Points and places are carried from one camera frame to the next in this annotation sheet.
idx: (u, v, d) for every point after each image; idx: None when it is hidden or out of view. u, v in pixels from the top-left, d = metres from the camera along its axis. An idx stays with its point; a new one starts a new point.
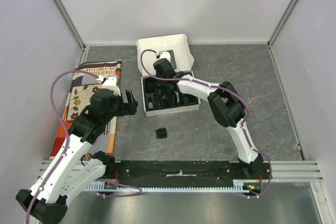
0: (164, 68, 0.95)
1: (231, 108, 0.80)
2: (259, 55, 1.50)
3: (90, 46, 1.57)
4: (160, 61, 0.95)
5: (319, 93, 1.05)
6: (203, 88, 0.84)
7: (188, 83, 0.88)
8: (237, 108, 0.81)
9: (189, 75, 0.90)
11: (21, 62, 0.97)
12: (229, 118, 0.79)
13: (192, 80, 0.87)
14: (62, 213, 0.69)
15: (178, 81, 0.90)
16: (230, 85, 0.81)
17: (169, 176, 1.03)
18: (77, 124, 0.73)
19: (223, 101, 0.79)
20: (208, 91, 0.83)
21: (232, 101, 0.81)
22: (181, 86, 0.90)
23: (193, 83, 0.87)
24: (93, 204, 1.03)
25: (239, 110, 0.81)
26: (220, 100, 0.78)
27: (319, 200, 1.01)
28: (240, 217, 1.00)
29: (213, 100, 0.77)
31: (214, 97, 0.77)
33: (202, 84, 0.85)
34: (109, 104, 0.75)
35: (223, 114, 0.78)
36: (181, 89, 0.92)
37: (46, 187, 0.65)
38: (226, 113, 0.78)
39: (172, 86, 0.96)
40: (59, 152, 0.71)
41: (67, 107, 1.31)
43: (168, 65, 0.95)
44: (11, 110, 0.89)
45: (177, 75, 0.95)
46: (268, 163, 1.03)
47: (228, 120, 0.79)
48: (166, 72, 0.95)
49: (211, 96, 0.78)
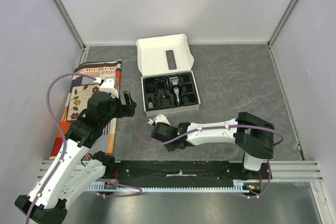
0: (161, 132, 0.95)
1: (264, 137, 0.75)
2: (259, 55, 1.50)
3: (90, 45, 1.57)
4: (155, 128, 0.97)
5: (320, 93, 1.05)
6: (221, 131, 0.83)
7: (199, 133, 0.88)
8: (269, 132, 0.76)
9: (195, 126, 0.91)
11: (21, 63, 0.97)
12: (269, 148, 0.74)
13: (201, 128, 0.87)
14: (62, 217, 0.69)
15: (187, 136, 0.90)
16: (249, 115, 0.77)
17: (169, 176, 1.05)
18: (74, 128, 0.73)
19: (253, 137, 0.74)
20: (229, 132, 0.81)
21: (259, 130, 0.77)
22: (192, 139, 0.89)
23: (205, 131, 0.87)
24: (93, 204, 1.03)
25: (271, 134, 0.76)
26: (250, 138, 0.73)
27: (319, 200, 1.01)
28: (241, 217, 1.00)
29: (245, 142, 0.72)
31: (243, 139, 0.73)
33: (218, 128, 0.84)
34: (105, 107, 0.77)
35: (263, 149, 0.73)
36: (195, 142, 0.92)
37: (44, 192, 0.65)
38: (263, 147, 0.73)
39: (183, 144, 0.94)
40: (56, 158, 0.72)
41: (67, 107, 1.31)
43: (164, 127, 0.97)
44: (11, 109, 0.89)
45: (180, 129, 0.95)
46: (267, 163, 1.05)
47: (269, 151, 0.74)
48: (166, 134, 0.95)
49: (240, 139, 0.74)
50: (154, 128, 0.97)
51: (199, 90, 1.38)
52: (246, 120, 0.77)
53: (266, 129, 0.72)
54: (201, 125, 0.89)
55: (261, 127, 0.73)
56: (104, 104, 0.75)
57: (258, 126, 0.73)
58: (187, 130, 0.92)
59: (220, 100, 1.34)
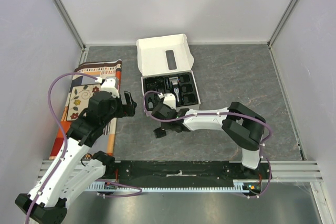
0: (163, 113, 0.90)
1: (253, 129, 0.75)
2: (259, 55, 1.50)
3: (90, 45, 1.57)
4: (158, 107, 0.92)
5: (319, 93, 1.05)
6: (213, 117, 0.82)
7: (194, 118, 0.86)
8: (259, 125, 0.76)
9: (192, 110, 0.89)
11: (21, 63, 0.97)
12: (254, 140, 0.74)
13: (197, 113, 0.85)
14: (62, 216, 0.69)
15: (184, 119, 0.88)
16: (240, 105, 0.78)
17: (169, 176, 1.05)
18: (75, 127, 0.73)
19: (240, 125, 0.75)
20: (219, 119, 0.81)
21: (249, 121, 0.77)
22: (188, 123, 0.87)
23: (200, 116, 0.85)
24: (93, 204, 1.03)
25: (260, 127, 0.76)
26: (237, 125, 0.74)
27: (319, 200, 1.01)
28: (240, 217, 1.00)
29: (230, 127, 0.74)
31: (229, 125, 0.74)
33: (209, 114, 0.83)
34: (106, 107, 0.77)
35: (248, 138, 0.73)
36: (191, 127, 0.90)
37: (44, 191, 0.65)
38: (250, 137, 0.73)
39: (180, 127, 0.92)
40: (56, 157, 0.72)
41: (67, 107, 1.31)
43: (166, 108, 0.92)
44: (11, 109, 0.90)
45: (179, 113, 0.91)
46: (267, 163, 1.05)
47: (254, 142, 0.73)
48: (167, 116, 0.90)
49: (227, 125, 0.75)
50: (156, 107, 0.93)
51: (199, 90, 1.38)
52: (237, 109, 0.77)
53: (255, 119, 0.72)
54: (197, 110, 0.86)
55: (249, 117, 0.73)
56: (105, 103, 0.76)
57: (247, 116, 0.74)
58: (185, 115, 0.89)
59: (220, 100, 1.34)
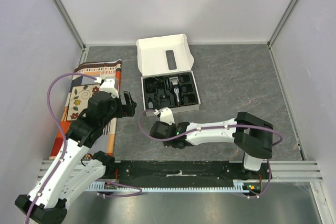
0: (161, 131, 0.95)
1: (263, 137, 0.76)
2: (259, 55, 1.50)
3: (90, 45, 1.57)
4: (155, 127, 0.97)
5: (320, 93, 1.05)
6: (220, 131, 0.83)
7: (198, 133, 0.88)
8: (267, 132, 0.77)
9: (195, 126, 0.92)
11: (21, 63, 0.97)
12: (267, 148, 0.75)
13: (200, 128, 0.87)
14: (62, 216, 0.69)
15: (187, 135, 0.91)
16: (248, 115, 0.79)
17: (169, 176, 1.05)
18: (75, 127, 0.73)
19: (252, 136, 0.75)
20: (228, 132, 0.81)
21: (258, 130, 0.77)
22: (192, 139, 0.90)
23: (204, 130, 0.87)
24: (93, 204, 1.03)
25: (269, 134, 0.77)
26: (249, 137, 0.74)
27: (319, 200, 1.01)
28: (240, 217, 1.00)
29: (243, 141, 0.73)
31: (242, 139, 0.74)
33: (217, 128, 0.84)
34: (105, 107, 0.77)
35: (261, 149, 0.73)
36: (195, 142, 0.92)
37: (44, 192, 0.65)
38: (262, 147, 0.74)
39: (182, 144, 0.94)
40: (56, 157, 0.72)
41: (67, 107, 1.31)
43: (164, 126, 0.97)
44: (11, 109, 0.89)
45: (180, 128, 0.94)
46: (267, 163, 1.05)
47: (268, 151, 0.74)
48: (166, 134, 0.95)
49: (239, 138, 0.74)
50: (154, 127, 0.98)
51: (199, 90, 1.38)
52: (245, 120, 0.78)
53: (265, 128, 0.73)
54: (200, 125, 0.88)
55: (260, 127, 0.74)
56: (104, 103, 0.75)
57: (256, 126, 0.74)
58: (187, 130, 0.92)
59: (220, 100, 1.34)
